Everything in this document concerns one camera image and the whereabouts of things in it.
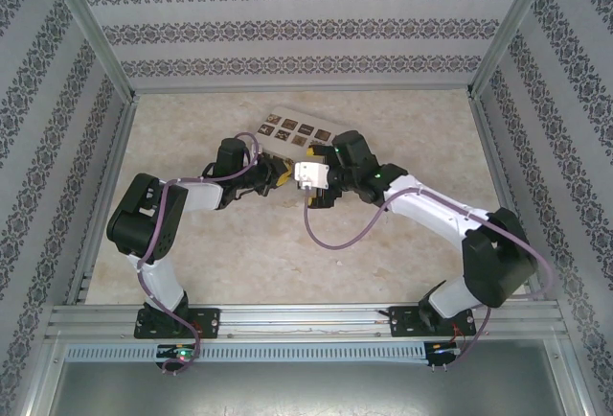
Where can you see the white wooden picture box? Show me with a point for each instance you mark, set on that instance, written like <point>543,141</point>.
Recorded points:
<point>292,129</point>

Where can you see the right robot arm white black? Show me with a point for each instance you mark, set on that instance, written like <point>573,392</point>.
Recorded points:
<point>493,262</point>

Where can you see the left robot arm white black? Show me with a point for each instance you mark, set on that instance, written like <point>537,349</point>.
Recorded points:
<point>153,224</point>

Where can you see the grey metal sheet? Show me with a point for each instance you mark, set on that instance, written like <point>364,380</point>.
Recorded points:
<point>306,387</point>

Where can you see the right control board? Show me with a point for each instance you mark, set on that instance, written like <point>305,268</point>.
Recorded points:
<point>443,351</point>

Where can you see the left control board green light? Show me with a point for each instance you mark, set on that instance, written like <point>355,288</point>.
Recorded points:
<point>181,353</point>

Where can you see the aluminium mounting rail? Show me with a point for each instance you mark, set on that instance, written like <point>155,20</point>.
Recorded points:
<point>301,320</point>

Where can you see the aluminium side rail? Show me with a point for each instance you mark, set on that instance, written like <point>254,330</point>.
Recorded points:
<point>503,181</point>
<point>112,171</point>

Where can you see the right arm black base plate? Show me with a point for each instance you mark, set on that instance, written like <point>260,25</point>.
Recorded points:
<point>402,321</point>

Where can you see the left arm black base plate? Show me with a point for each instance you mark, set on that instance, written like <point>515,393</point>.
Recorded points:
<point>208,322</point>

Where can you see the aluminium frame post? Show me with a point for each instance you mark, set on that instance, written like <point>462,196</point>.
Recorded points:
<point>512,23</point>
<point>86,23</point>

